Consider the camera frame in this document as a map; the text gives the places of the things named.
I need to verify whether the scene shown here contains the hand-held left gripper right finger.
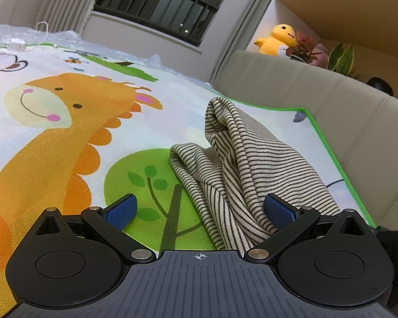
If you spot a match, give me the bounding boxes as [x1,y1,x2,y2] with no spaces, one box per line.
[245,194,367,264]

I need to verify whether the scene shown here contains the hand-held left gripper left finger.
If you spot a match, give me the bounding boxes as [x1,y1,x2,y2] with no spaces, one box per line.
[36,194,155,263]

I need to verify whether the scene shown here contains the striped beige pants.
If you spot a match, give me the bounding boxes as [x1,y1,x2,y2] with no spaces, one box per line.
[168,97,342,250]

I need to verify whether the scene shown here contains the cartoon animal play mat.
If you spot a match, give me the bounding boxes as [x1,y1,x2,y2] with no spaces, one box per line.
[0,41,377,318]

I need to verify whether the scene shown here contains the dark round object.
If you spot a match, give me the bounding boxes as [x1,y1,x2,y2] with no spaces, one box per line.
[366,77,394,97]

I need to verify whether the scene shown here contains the red leaf potted plant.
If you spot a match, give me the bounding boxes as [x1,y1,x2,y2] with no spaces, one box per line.
[285,30,330,69]

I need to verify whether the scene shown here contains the green snake plant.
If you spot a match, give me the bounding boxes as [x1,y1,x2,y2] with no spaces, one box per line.
[328,41,356,76]

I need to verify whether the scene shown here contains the clear plastic sheet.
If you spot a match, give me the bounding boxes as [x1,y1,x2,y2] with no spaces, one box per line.
[0,23,213,85]

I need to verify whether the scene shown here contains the yellow plush toy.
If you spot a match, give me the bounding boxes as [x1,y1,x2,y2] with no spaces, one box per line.
[254,23,299,57]

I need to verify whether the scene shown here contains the wooden shelf niche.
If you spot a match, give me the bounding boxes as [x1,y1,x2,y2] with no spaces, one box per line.
[275,0,398,107]

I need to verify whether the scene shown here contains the dark window with railing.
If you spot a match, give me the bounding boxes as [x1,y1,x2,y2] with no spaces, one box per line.
[92,0,239,47]

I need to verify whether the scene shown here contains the white charger with cable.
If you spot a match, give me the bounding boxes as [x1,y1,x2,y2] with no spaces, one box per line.
[9,21,51,52]

